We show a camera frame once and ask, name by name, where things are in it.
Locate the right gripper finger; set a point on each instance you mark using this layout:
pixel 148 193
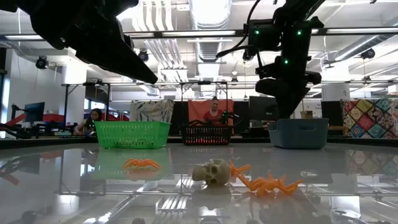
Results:
pixel 295 101
pixel 282 105

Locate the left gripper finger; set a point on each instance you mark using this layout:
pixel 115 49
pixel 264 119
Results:
pixel 96 62
pixel 127 56

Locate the orange plastic spider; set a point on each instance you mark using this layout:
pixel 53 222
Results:
pixel 239 169
pixel 267 185
pixel 140 163

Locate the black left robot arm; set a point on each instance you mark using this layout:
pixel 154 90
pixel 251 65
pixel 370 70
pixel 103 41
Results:
pixel 9 4

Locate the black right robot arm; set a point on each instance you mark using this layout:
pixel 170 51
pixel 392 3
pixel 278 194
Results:
pixel 298 31

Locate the black ceiling spotlight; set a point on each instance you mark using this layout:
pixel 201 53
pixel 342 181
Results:
pixel 143 56
pixel 42 63
pixel 368 53
pixel 247 56

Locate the small cardboard box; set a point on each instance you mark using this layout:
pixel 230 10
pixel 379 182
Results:
pixel 308 114

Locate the black computer monitor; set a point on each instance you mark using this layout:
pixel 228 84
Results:
pixel 331 113
pixel 264 109
pixel 34 112

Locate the teal plastic bin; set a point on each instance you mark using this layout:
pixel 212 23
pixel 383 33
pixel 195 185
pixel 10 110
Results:
pixel 298 133

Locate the black partition panel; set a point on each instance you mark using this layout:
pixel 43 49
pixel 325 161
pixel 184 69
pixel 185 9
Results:
pixel 180 118
pixel 241 118

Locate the leaf print cloth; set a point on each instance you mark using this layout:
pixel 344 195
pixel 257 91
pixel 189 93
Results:
pixel 152 110

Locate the person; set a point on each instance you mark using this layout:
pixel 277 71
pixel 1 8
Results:
pixel 213 115
pixel 90 123

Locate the colourful patchwork quilt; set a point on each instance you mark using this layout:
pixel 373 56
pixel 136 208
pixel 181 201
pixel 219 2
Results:
pixel 370 119

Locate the green plastic basket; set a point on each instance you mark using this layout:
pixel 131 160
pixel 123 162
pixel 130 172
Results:
pixel 130 135

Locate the black plastic basket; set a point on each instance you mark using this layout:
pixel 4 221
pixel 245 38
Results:
pixel 206 136

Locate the orange cloth backdrop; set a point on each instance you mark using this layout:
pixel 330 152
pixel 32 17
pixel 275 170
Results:
pixel 194 109

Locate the beige plastic skull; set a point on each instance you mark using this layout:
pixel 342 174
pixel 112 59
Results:
pixel 211 171

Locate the red background bar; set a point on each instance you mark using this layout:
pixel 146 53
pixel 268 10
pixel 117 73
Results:
pixel 17 119

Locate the black curved bar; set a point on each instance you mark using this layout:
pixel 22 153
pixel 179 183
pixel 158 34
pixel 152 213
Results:
pixel 15 132

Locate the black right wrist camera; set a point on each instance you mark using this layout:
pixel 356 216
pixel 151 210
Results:
pixel 264 35

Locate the black overhead frame beam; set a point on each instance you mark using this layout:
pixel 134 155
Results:
pixel 186 33

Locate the silver ventilation duct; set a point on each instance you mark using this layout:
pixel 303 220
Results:
pixel 357 46
pixel 210 12

